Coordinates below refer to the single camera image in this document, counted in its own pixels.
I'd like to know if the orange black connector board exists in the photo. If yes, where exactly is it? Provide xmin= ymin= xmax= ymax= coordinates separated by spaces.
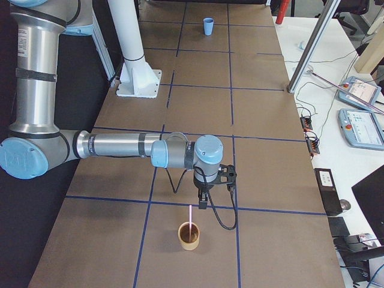
xmin=305 ymin=136 xmax=320 ymax=157
xmin=300 ymin=116 xmax=313 ymax=131

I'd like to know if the lower orange black connector board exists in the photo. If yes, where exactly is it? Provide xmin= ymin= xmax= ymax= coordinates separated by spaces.
xmin=305 ymin=136 xmax=320 ymax=157

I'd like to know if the blue ribbed cup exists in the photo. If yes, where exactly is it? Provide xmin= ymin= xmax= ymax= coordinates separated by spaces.
xmin=203 ymin=17 xmax=214 ymax=36

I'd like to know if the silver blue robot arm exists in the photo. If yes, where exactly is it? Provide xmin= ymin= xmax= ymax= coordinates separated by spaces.
xmin=1 ymin=1 xmax=229 ymax=209

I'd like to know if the black power supply box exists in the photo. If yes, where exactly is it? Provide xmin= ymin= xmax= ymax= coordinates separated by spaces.
xmin=314 ymin=168 xmax=343 ymax=216

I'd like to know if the aluminium frame post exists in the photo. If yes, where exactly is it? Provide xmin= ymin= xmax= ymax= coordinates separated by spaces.
xmin=287 ymin=0 xmax=340 ymax=93

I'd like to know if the upper teach pendant tablet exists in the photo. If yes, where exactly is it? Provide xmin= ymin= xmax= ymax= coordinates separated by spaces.
xmin=338 ymin=76 xmax=381 ymax=110

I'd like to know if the bamboo wooden cup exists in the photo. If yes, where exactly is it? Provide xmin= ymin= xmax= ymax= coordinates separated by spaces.
xmin=178 ymin=222 xmax=200 ymax=251

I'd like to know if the teach pendant tablet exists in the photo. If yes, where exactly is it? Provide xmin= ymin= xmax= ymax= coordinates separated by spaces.
xmin=338 ymin=76 xmax=381 ymax=110
xmin=338 ymin=109 xmax=383 ymax=151

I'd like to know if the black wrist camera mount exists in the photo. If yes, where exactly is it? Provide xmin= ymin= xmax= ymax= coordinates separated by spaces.
xmin=215 ymin=164 xmax=237 ymax=193

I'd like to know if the white pedestal column base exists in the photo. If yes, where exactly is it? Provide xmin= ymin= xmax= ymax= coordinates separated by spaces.
xmin=108 ymin=0 xmax=162 ymax=98

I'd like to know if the lower teach pendant tablet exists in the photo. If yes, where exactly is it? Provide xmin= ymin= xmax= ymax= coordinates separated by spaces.
xmin=338 ymin=109 xmax=383 ymax=151

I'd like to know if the upper orange black connector board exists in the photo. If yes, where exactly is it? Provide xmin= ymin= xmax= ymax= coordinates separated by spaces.
xmin=300 ymin=116 xmax=313 ymax=131

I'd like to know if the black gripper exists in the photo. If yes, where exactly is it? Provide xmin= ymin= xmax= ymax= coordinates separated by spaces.
xmin=193 ymin=176 xmax=215 ymax=209

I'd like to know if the black monitor corner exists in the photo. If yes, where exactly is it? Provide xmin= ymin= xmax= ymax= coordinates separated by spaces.
xmin=352 ymin=169 xmax=383 ymax=244

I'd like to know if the red cylinder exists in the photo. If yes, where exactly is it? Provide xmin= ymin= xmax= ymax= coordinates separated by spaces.
xmin=275 ymin=0 xmax=290 ymax=25

